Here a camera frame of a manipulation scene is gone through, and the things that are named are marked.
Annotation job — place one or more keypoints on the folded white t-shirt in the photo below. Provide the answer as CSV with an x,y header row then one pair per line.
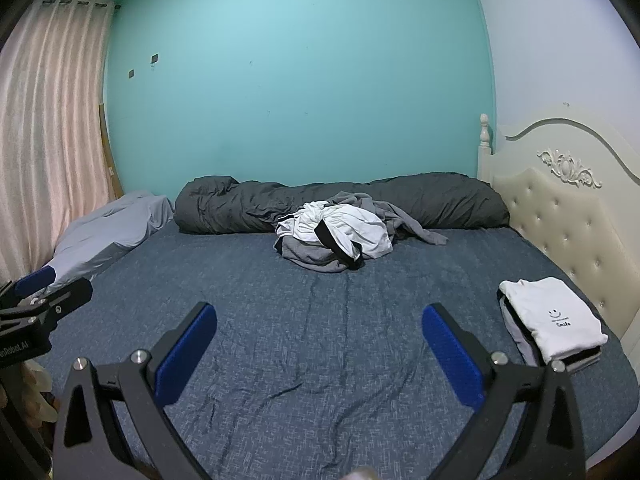
x,y
550,320

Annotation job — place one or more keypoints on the folded black garment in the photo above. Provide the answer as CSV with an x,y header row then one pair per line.
x,y
582,356

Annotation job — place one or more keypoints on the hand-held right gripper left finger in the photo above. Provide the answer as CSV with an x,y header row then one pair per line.
x,y
185,355

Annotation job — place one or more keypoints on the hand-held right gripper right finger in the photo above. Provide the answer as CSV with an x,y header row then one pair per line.
x,y
450,355

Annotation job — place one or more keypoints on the white polo shirt black trim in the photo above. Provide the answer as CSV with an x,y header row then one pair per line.
x,y
360,235

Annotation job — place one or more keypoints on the dark grey duvet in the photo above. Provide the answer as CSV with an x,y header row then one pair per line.
x,y
240,205

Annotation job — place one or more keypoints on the cream tufted headboard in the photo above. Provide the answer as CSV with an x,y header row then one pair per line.
x,y
550,220

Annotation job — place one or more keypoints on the pink curtain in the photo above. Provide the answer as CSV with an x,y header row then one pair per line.
x,y
50,135

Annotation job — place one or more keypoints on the light grey pillow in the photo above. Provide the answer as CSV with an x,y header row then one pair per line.
x,y
100,240

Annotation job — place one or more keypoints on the crumpled grey garment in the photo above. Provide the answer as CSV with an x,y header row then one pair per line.
x,y
400,215

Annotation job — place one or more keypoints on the bed with blue sheet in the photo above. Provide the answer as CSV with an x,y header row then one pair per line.
x,y
320,335

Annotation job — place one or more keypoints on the wooden window frame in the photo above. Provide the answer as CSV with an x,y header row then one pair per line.
x,y
107,150

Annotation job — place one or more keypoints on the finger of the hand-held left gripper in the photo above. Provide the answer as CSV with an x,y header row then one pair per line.
x,y
65,297
35,280

